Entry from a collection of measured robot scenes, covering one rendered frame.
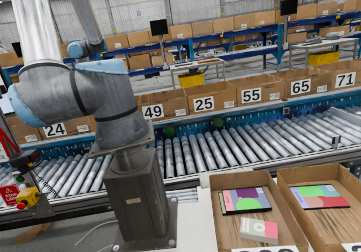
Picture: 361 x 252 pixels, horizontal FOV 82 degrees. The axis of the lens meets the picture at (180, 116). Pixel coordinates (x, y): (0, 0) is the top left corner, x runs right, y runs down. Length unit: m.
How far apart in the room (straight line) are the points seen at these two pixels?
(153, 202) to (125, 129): 0.30
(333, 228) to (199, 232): 0.50
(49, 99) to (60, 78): 0.07
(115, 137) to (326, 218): 0.85
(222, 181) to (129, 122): 0.59
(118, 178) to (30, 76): 0.42
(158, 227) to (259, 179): 0.52
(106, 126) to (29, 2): 0.47
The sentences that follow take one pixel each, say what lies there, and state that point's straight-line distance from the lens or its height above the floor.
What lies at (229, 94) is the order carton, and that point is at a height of 1.00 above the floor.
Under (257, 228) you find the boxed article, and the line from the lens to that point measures 0.93.
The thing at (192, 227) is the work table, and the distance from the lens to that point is 0.99.
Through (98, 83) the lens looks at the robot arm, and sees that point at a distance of 0.68.
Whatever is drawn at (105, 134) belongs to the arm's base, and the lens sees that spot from 0.72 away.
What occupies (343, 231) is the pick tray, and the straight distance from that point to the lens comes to 1.04.
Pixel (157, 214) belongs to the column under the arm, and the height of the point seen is 0.89.
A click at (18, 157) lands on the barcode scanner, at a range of 1.25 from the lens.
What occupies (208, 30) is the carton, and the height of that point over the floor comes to 1.49.
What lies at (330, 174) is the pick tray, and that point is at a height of 0.79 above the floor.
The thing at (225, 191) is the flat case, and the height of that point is 0.78.
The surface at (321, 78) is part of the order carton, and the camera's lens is 2.04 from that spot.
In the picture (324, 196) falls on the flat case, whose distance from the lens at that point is 1.14.
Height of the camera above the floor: 1.50
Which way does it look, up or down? 21 degrees down
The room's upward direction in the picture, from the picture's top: 9 degrees counter-clockwise
